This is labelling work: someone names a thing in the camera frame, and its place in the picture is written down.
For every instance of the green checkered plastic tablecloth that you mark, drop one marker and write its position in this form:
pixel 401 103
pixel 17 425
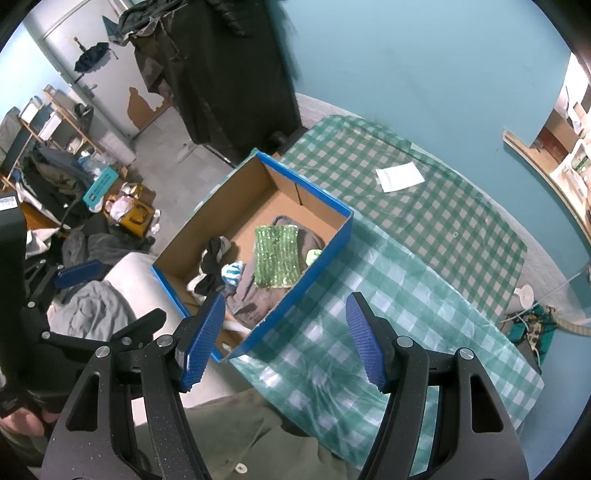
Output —
pixel 415 295

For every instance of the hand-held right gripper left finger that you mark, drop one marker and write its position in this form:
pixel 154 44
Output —
pixel 201 341

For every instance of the grey cloth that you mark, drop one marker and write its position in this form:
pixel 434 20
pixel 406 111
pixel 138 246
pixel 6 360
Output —
pixel 92 314

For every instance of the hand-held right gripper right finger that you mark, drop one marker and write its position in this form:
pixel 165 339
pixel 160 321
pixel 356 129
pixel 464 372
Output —
pixel 367 341

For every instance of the teal cloth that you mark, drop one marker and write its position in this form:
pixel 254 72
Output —
pixel 519 332

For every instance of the blue cardboard box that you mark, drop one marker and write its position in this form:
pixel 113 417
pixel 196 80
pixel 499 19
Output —
pixel 277 203

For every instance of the teal box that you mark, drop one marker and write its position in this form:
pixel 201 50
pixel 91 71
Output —
pixel 99 187

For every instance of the wooden window sill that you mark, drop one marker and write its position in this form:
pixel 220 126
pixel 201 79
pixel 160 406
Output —
pixel 540 175

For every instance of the pile of dark jackets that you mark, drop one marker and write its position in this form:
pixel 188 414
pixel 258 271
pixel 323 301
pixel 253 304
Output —
pixel 184 16

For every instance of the olive green clothing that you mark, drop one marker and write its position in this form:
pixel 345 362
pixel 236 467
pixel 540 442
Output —
pixel 240 438

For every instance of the dark blue umbrella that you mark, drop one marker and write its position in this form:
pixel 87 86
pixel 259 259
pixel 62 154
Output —
pixel 92 56

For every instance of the wooden shelf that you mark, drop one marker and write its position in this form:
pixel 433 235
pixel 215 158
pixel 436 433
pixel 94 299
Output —
pixel 60 120

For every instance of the small light green sock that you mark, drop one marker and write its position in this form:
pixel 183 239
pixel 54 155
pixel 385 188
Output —
pixel 314 257

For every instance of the white power strip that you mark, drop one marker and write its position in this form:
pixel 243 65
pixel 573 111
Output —
pixel 534 332

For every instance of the yellow bag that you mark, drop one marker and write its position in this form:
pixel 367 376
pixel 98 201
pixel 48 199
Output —
pixel 136 219

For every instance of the green checkered bed sheet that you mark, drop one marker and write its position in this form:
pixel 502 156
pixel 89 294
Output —
pixel 438 221

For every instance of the green sequin pouch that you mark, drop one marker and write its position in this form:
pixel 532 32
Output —
pixel 277 254

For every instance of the black sock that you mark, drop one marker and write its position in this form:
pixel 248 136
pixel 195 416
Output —
pixel 212 267

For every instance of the grey towel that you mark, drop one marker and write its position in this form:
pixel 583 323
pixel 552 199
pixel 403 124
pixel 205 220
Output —
pixel 258 300

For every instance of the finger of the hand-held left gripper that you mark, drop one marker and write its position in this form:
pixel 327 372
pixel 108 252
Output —
pixel 134 325
pixel 78 273

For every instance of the white round device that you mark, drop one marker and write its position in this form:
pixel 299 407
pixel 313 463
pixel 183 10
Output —
pixel 524 296

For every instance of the white door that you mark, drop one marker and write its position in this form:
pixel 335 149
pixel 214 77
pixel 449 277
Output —
pixel 60 46

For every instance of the white blue striped sock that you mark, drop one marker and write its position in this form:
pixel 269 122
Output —
pixel 233 272

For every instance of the person's left hand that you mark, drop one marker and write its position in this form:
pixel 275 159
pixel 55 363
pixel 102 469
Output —
pixel 23 421

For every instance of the white paper sheet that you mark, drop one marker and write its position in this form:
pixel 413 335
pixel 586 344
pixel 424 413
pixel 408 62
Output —
pixel 399 177

